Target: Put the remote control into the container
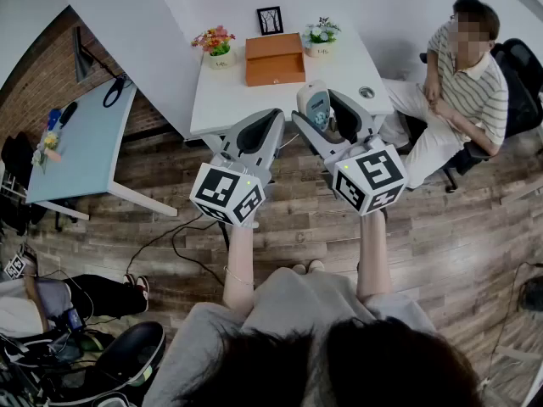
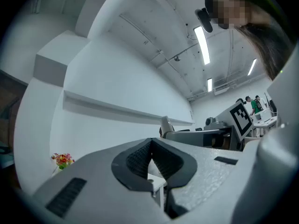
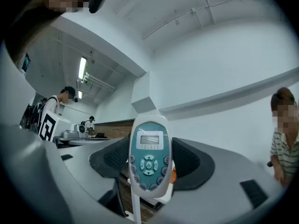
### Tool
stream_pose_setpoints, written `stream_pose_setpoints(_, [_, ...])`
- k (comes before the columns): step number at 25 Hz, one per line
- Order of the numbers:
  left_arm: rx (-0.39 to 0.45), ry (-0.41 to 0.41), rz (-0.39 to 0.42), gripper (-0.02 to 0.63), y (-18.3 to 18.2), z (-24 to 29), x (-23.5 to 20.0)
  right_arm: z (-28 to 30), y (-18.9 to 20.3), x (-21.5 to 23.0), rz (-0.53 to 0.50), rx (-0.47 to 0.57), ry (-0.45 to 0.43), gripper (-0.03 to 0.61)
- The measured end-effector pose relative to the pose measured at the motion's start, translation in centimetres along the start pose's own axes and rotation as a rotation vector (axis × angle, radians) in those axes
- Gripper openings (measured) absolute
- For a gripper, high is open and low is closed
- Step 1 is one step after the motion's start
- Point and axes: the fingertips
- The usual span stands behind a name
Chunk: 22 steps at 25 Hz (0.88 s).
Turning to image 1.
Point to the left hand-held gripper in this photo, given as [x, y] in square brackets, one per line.
[220, 189]

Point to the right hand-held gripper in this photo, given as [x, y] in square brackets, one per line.
[373, 176]

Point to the white handheld device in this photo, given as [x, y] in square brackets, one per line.
[311, 100]

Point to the orange wooden box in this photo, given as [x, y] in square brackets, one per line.
[273, 49]

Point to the person's left forearm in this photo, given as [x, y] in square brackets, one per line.
[239, 261]

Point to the person's right forearm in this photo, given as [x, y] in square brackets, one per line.
[373, 252]

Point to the blue white flowers white pot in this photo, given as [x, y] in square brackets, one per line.
[319, 38]

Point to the red yellow flowers white pot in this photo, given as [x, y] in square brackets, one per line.
[218, 49]

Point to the person's beige shoe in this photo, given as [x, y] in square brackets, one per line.
[316, 265]
[299, 269]

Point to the person's grey dress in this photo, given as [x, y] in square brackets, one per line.
[297, 308]

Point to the light blue table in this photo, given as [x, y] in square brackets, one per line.
[80, 155]

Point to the small black oval object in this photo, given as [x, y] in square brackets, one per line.
[68, 112]

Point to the black desk lamp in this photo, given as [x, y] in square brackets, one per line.
[82, 57]

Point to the small blue object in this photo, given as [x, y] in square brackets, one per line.
[54, 118]

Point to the small pastel flower bunch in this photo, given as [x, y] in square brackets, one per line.
[47, 148]

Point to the black round seat chair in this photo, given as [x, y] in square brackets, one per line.
[131, 350]

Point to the black picture frame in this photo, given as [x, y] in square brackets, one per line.
[270, 20]

